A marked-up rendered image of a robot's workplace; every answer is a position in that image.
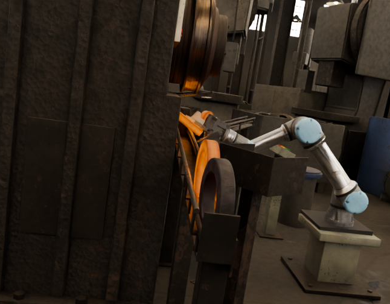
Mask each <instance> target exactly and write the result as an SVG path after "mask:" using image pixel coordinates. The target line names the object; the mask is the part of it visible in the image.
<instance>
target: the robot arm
mask: <svg viewBox="0 0 390 304"><path fill-rule="evenodd" d="M185 116H186V117H187V118H188V119H189V120H190V121H192V122H193V123H194V124H196V125H197V126H199V127H200V128H202V129H203V130H205V131H206V132H208V133H209V135H208V136H205V137H204V138H200V139H199V140H198V141H197V143H198V145H199V146H200V145H201V143H202V141H203V140H205V139H207V140H213V139H215V138H217V137H219V140H220V141H222V142H223V143H240V144H255V150H254V152H255V153H259V152H262V151H264V150H266V149H268V148H271V147H274V146H276V145H278V144H280V143H282V142H285V141H289V142H290V141H292V140H295V139H297V140H299V142H300V144H301V145H302V147H303V148H304V149H305V150H309V151H310V152H311V154H312V156H313V157H314V158H315V160H316V161H317V163H318V165H319V166H320V167H321V169H322V170H323V172H324V174H325V175H326V176H327V178H328V179H329V181H330V183H331V184H332V185H333V191H332V195H331V202H330V207H329V208H328V210H327V212H326V213H325V215H324V221H326V222H327V223H330V224H332V225H335V226H340V227H353V224H354V218H353V214H359V213H361V212H363V211H364V210H365V209H366V208H367V206H368V197H367V196H366V194H365V193H364V192H362V191H361V190H360V188H359V187H358V185H357V183H356V182H355V181H353V180H350V179H349V177H348V176H347V174H346V173H345V171H344V169H343V168H342V167H341V165H340V163H339V162H338V161H337V159H336V158H335V156H334V154H333V153H332V152H331V150H330V149H329V147H328V145H327V144H326V143H325V135H324V134H323V132H322V130H321V126H320V125H319V123H318V122H317V121H316V120H314V119H312V118H308V117H305V116H300V117H297V118H295V119H293V120H291V121H289V122H287V123H285V124H283V125H282V126H281V127H280V128H278V129H276V130H274V131H271V132H269V133H266V134H265V135H262V136H260V137H258V138H255V139H253V140H251V141H250V140H249V139H246V138H245V137H243V136H242V135H240V134H238V133H236V132H235V131H233V130H231V129H230V125H228V124H227V123H225V122H223V121H222V120H220V119H219V118H217V117H215V116H214V115H211V114H209V115H208V117H206V120H205V121H204V120H203V119H202V118H201V113H200V112H199V111H197V112H196V113H195V114H194V115H193V116H191V117H190V116H188V115H185ZM221 131H222V132H221Z"/></svg>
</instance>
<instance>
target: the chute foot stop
mask: <svg viewBox="0 0 390 304"><path fill-rule="evenodd" d="M240 217H241V216H239V215H228V214H218V213H212V212H204V215H203V222H202V229H201V233H200V240H199V246H198V251H197V258H196V262H208V263H215V264H227V265H231V264H232V259H233V254H234V249H235V243H236V239H237V233H238V227H239V224H240Z"/></svg>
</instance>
